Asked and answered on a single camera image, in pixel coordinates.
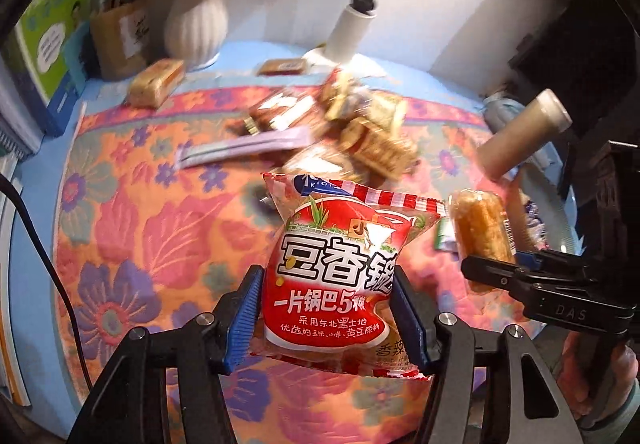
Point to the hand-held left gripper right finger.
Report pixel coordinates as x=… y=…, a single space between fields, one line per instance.
x=407 y=324

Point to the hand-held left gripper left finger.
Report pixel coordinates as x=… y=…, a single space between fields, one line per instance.
x=245 y=319

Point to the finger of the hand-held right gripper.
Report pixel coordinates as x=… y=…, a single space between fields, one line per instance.
x=532 y=259
x=492 y=274

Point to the green-edged clear snack packet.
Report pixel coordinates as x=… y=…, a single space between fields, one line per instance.
x=480 y=229

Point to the red snack packet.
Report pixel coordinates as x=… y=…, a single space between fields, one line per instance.
x=330 y=274

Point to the person's right forearm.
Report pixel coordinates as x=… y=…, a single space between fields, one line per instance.
x=622 y=419

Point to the pile of wrapped snacks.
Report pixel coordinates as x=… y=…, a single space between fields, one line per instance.
x=370 y=138

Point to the person's right hand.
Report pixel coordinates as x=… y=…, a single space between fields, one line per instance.
x=575 y=374

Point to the blue white snack packet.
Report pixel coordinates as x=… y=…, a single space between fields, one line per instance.
x=532 y=221

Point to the beige thermos bottle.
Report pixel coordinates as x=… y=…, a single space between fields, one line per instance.
x=520 y=138

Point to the floral table cloth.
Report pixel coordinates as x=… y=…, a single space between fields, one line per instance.
x=150 y=224

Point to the pale purple sachet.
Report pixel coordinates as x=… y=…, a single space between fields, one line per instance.
x=240 y=143

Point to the black monitor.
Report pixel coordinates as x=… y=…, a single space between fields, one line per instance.
x=575 y=48

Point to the stack of white books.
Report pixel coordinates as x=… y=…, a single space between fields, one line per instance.
x=10 y=274

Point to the brown bread packet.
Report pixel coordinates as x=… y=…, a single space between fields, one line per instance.
x=155 y=82

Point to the small brown packet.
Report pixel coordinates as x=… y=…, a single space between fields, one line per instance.
x=282 y=67

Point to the white ribbed vase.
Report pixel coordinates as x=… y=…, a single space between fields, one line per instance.
x=192 y=31

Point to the brown paper bag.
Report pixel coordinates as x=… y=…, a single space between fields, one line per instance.
x=117 y=38

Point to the green book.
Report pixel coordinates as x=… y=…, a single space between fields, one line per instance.
x=50 y=23

